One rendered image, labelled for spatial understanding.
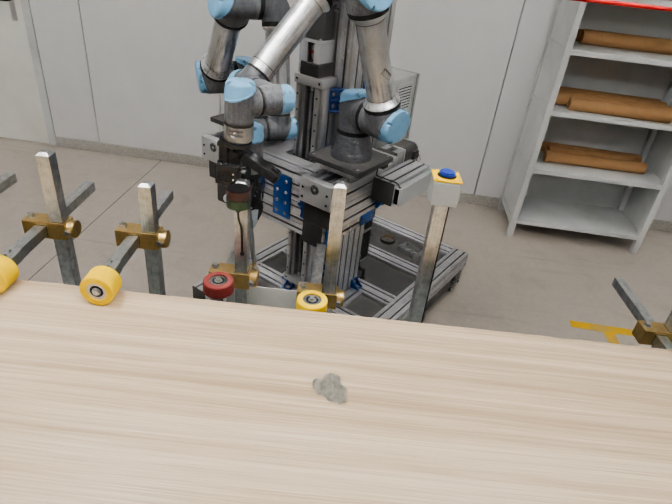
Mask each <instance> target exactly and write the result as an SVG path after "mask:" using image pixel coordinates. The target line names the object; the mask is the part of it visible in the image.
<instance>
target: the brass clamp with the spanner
mask: <svg viewBox="0 0 672 504"><path fill-rule="evenodd" d="M218 263H219V262H218ZM219 266H220V267H219V268H218V269H213V268H212V265H211V267H210V269H209V271H208V274H210V273H212V272H226V273H228V274H230V275H231V276H232V277H233V278H234V288H237V289H246V290H249V289H250V287H257V286H258V282H259V270H254V269H253V267H252V266H249V270H248V273H247V274H244V273H235V264H228V263H219Z"/></svg>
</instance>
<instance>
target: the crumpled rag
mask: <svg viewBox="0 0 672 504"><path fill-rule="evenodd" d="M312 388H314V389H315V391H316V392H317V395H318V396H325V397H326V399H327V400H328V401H330V402H331V401H333V402H336V403H337V404H340V403H341V402H342V401H346V402H347V399H346V394H347V392H348V390H347V388H346V387H345V386H343V385H341V378H340V376H339V375H337V374H332V373H326V374H325V375H324V377H323V379H319V378H315V379H313V387H312Z"/></svg>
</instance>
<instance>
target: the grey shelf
mask: <svg viewBox="0 0 672 504"><path fill-rule="evenodd" d="M579 29H590V30H599V31H607V32H615V33H623V34H631V35H639V36H647V37H655V38H663V39H671V40H672V12H668V11H660V10H651V9H642V8H633V7H624V6H616V5H607V4H598V3H589V2H580V1H572V0H558V3H557V7H556V10H555V13H554V17H553V20H552V24H551V27H550V30H549V34H548V37H547V41H546V44H545V47H544V51H543V54H542V58H541V61H540V65H539V68H538V71H537V75H536V78H535V82H534V85H533V88H532V92H531V95H530V99H529V102H528V105H527V109H526V112H525V116H524V119H523V122H522V126H521V129H520V133H519V136H518V140H517V143H516V146H515V150H514V153H513V157H512V160H511V163H510V167H509V170H508V174H507V177H506V180H505V184H504V187H503V191H502V194H501V197H500V201H499V204H498V210H502V211H503V210H504V209H505V212H506V215H507V218H508V221H509V225H508V228H507V231H506V235H507V236H513V233H514V230H515V227H516V223H517V224H525V225H532V226H539V227H546V228H553V229H560V230H567V231H574V232H581V233H589V234H596V235H603V236H610V237H617V238H624V239H631V240H633V242H632V244H631V247H630V249H629V252H630V253H633V254H637V252H638V250H639V248H640V245H641V243H642V241H643V239H644V237H645V235H646V233H647V231H648V229H649V227H650V224H651V222H652V220H653V218H654V216H655V214H656V212H657V210H658V208H659V206H660V204H661V201H662V199H663V197H664V195H665V193H666V191H667V189H668V187H669V185H670V183H671V181H672V121H671V122H670V123H669V124H667V123H660V122H653V121H646V120H638V119H631V118H624V117H617V116H609V115H602V114H595V113H588V112H580V111H573V110H567V106H564V105H557V104H555V102H556V99H557V96H558V93H559V89H560V86H563V87H570V88H578V89H585V90H593V91H600V92H608V93H615V94H623V95H630V96H638V97H645V98H653V99H660V100H661V102H666V103H667V106H671V107H672V79H671V78H672V55H666V54H658V53H650V52H642V51H634V50H626V49H618V48H610V47H602V46H594V45H586V44H579V42H578V41H575V40H576V36H577V33H578V30H579ZM670 81H671V82H670ZM669 83H670V84H669ZM668 85H669V86H668ZM667 88H668V89H667ZM666 90H667V91H666ZM665 92H666V93H665ZM664 95H665V96H664ZM663 97H664V98H663ZM662 99H663V100H662ZM648 132H649V133H648ZM647 134H648V135H647ZM645 139H646V140H645ZM543 141H547V142H554V143H561V144H567V145H574V146H581V147H588V148H595V149H602V150H609V151H616V152H623V153H630V154H637V155H642V161H641V162H645V163H647V170H646V172H645V173H644V174H638V173H630V172H622V171H614V170H606V169H598V168H590V167H583V166H575V165H567V164H559V163H551V162H543V160H542V158H543V153H544V151H540V149H541V146H542V142H543ZM644 141H645V142H644ZM642 146H643V147H642ZM641 148H642V149H641ZM639 153H640V154H639ZM624 188H625V189H624ZM623 190H624V191H623ZM621 195H622V196H621ZM620 197H621V198H620ZM618 202H619V203H618ZM617 204H618V205H617Z"/></svg>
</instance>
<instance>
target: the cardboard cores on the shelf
mask: <svg viewBox="0 0 672 504"><path fill-rule="evenodd" d="M575 41H578V42H579V44H586V45H594V46H602V47H610V48H618V49H626V50H634V51H642V52H650V53H658V54H666V55H672V40H671V39H663V38H655V37H647V36H639V35H631V34H623V33H615V32H607V31H599V30H590V29H579V30H578V33H577V36H576V40H575ZM555 104H557V105H564V106H567V110H573V111H580V112H588V113H595V114H602V115H609V116H617V117H624V118H631V119H638V120H646V121H653V122H660V123H667V124H669V123H670V122H671V121H672V107H671V106H667V103H666V102H661V100H660V99H653V98H645V97H638V96H630V95H623V94H615V93H608V92H600V91H593V90H585V89H578V88H570V87H563V86H560V89H559V93H558V96H557V99H556V102H555ZM540 151H544V153H543V158H542V160H543V162H551V163H559V164H567V165H575V166H583V167H590V168H598V169H606V170H614V171H622V172H630V173H638V174H644V173H645V172H646V170H647V163H645V162H641V161H642V155H637V154H630V153H623V152H616V151H609V150H602V149H595V148H588V147H581V146H574V145H567V144H561V143H554V142H547V141H543V142H542V146H541V149H540Z"/></svg>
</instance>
